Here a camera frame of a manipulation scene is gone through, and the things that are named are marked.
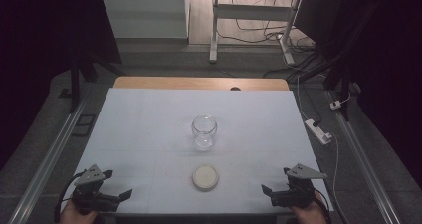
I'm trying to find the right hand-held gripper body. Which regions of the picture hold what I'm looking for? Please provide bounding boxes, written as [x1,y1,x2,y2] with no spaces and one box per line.
[270,163,328,209]

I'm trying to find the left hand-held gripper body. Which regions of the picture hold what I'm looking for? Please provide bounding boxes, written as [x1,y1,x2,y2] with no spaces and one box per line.
[71,164,121,216]

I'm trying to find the cream round jar lid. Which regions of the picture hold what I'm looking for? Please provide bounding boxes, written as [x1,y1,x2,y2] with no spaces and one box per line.
[192,163,220,192]

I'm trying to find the clear glass jar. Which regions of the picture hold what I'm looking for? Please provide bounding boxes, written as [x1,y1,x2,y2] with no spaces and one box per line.
[190,114,219,151]

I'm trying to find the person's right hand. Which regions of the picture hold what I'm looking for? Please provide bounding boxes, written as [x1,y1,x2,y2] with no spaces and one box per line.
[289,192,328,224]

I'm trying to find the person's left hand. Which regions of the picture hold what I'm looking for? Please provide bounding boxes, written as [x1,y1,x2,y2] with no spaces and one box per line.
[59,199,100,224]

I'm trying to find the white power strip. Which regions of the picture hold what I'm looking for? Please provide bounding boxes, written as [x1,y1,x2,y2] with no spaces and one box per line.
[304,118,333,146]

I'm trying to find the white table sheet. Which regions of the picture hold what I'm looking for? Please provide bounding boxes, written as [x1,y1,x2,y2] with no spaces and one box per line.
[68,88,334,216]

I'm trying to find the black metal stand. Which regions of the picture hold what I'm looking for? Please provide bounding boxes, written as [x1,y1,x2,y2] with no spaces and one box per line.
[288,0,382,122]
[68,49,127,114]

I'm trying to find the wooden table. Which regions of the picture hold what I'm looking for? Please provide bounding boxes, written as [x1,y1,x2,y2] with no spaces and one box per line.
[112,77,291,92]

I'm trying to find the white cabinet panel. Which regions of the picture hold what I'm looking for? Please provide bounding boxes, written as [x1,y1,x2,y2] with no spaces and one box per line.
[100,0,189,40]

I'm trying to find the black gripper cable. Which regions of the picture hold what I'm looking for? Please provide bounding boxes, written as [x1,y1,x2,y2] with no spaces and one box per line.
[313,187,332,224]
[53,171,85,224]

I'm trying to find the aluminium rail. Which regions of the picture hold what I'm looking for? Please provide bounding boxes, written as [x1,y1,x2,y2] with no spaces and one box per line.
[6,94,92,224]
[326,90,403,224]

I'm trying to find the white cable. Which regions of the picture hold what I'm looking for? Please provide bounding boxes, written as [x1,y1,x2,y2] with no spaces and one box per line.
[296,74,341,185]

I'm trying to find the black floor cables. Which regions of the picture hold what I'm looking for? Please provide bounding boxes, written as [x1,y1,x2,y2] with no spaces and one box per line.
[217,0,321,54]

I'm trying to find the white desk frame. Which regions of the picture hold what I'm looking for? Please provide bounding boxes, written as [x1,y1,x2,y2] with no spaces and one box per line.
[208,0,304,66]

